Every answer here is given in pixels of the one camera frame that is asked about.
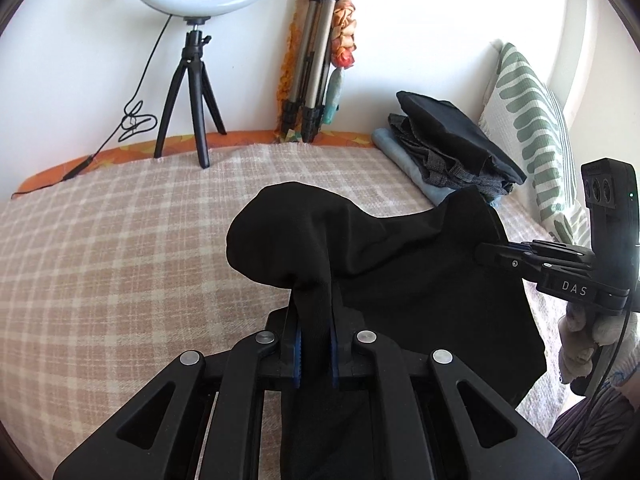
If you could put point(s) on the folded black pants on stack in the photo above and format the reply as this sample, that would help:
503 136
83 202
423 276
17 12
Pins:
447 128

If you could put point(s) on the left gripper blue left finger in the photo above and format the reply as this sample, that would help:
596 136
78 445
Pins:
291 348

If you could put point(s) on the folded light blue jeans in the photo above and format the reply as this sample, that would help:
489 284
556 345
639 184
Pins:
415 169

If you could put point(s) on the black sport pants yellow print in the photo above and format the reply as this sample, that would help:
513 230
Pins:
415 279

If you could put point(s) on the dark patterned sleeve forearm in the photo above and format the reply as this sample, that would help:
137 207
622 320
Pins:
590 431

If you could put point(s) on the pink plaid bed cover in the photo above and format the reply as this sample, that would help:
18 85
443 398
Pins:
107 278

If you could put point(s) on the right gloved hand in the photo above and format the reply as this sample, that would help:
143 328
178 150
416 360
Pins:
580 341

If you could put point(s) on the folded grey pants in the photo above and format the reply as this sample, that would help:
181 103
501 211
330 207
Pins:
432 157

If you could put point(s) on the orange floral scarf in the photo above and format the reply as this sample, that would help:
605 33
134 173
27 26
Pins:
341 49

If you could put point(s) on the green white patterned pillow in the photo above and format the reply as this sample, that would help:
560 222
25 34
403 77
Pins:
522 116

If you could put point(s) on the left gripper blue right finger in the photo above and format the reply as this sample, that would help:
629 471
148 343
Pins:
344 326

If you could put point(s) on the folded silver tripod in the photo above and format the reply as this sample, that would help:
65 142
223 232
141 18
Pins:
303 106

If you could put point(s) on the orange bed sheet edge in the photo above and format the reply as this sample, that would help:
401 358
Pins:
176 145

